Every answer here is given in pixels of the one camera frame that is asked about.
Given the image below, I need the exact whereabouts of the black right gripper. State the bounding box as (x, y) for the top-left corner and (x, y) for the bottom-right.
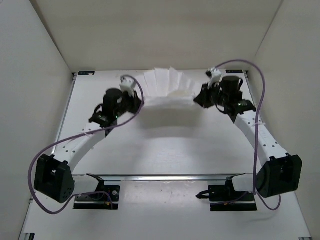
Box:
(195, 82), (229, 110)

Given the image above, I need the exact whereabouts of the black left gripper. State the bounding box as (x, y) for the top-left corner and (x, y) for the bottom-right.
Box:
(116, 87), (145, 115)

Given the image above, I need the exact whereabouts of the white skirt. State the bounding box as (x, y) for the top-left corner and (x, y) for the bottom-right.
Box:
(138, 67), (201, 110)

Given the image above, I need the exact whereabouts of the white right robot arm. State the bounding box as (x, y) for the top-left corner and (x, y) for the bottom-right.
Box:
(194, 76), (302, 200)

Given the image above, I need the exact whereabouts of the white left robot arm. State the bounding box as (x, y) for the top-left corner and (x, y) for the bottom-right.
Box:
(28, 88), (143, 204)

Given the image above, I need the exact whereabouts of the right corner label sticker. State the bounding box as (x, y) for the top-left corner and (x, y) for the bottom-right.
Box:
(225, 69), (243, 74)

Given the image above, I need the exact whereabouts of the corner label sticker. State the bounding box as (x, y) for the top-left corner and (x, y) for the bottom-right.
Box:
(225, 69), (243, 74)
(77, 71), (95, 76)

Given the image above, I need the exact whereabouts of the left corner label sticker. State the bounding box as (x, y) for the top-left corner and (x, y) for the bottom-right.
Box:
(77, 71), (95, 76)

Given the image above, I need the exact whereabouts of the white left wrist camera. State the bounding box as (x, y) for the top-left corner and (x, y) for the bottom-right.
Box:
(119, 76), (137, 97)

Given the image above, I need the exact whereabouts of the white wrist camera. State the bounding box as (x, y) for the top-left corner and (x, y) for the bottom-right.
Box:
(119, 76), (137, 97)
(205, 67), (222, 89)

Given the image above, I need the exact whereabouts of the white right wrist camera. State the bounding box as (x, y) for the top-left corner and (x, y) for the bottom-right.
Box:
(205, 67), (222, 89)

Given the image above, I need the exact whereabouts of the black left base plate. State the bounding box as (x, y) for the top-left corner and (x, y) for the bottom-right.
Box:
(73, 185), (121, 210)

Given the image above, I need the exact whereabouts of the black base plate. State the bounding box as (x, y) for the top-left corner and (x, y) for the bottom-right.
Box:
(195, 184), (258, 212)
(73, 185), (121, 210)

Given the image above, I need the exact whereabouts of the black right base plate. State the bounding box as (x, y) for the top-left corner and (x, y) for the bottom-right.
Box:
(195, 184), (258, 212)

